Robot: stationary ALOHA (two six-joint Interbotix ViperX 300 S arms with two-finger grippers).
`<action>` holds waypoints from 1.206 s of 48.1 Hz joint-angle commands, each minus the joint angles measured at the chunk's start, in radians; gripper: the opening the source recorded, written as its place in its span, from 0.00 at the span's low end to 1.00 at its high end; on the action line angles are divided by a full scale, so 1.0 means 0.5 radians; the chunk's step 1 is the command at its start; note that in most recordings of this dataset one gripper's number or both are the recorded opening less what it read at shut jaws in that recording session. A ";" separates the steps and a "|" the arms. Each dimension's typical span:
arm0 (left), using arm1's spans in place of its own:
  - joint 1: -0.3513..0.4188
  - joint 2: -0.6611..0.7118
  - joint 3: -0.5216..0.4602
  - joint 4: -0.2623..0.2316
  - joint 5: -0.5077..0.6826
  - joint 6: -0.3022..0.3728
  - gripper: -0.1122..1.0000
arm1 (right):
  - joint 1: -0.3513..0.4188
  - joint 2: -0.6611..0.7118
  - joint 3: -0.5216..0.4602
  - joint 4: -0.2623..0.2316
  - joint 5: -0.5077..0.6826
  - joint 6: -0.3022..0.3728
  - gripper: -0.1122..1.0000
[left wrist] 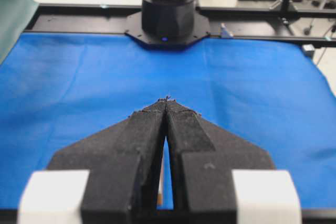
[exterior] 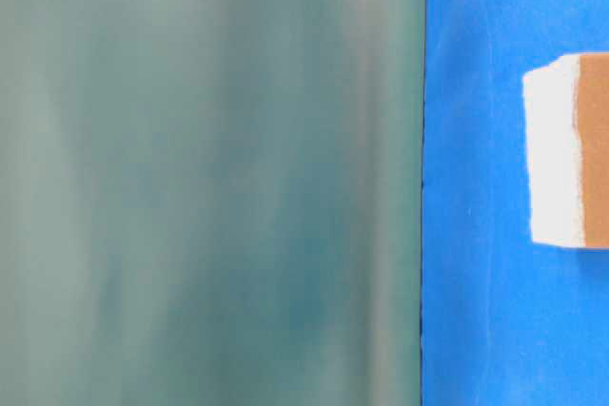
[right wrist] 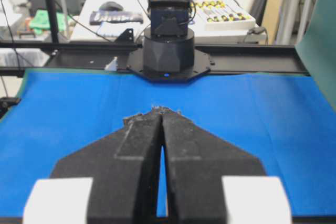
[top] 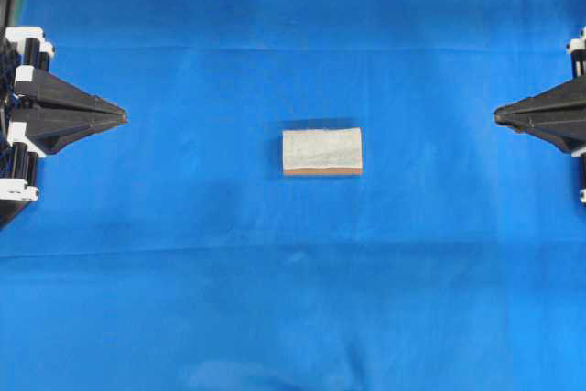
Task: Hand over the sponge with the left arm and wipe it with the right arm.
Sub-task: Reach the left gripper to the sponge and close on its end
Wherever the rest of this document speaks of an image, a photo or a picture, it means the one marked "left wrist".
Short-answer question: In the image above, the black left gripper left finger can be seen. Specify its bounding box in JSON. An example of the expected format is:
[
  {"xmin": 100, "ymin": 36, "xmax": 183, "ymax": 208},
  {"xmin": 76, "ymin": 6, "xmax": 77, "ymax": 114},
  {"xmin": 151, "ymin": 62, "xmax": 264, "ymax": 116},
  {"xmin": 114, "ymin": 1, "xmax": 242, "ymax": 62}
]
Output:
[{"xmin": 17, "ymin": 100, "xmax": 167, "ymax": 224}]

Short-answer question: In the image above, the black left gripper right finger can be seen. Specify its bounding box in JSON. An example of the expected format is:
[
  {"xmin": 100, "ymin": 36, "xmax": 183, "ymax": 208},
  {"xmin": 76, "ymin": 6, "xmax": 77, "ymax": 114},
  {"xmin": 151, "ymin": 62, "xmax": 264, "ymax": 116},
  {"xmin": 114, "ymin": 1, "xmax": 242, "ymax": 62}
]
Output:
[{"xmin": 164, "ymin": 99, "xmax": 303, "ymax": 224}]

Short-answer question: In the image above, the blue table cloth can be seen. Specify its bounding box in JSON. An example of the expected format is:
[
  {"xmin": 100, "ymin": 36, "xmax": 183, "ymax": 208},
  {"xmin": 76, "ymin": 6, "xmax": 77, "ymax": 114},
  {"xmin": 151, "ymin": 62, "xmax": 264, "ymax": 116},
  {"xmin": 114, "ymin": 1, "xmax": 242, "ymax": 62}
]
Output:
[{"xmin": 1, "ymin": 33, "xmax": 335, "ymax": 208}]

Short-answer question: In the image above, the green backdrop curtain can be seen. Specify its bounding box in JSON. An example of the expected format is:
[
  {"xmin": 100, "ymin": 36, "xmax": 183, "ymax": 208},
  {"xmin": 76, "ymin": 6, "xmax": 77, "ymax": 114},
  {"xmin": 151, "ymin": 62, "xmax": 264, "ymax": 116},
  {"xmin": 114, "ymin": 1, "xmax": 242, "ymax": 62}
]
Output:
[{"xmin": 1, "ymin": 0, "xmax": 39, "ymax": 62}]

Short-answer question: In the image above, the black aluminium table frame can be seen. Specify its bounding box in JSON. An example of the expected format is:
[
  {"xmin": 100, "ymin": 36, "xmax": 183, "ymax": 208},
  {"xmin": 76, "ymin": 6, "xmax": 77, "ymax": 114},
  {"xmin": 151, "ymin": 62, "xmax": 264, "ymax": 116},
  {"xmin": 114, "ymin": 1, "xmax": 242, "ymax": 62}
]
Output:
[{"xmin": 24, "ymin": 4, "xmax": 335, "ymax": 48}]

